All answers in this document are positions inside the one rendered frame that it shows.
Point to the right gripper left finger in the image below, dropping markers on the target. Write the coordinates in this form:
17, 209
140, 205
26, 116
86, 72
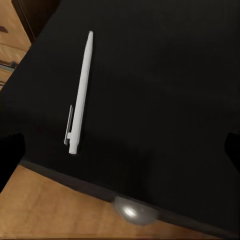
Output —
12, 150

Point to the pen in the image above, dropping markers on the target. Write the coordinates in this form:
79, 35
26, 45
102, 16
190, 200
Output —
74, 135

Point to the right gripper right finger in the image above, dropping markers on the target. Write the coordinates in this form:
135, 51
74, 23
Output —
232, 149

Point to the cabinet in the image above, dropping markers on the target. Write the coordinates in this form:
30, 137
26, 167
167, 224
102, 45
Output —
133, 211
21, 22

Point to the desk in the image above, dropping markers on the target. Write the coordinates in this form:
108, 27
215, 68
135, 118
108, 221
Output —
163, 94

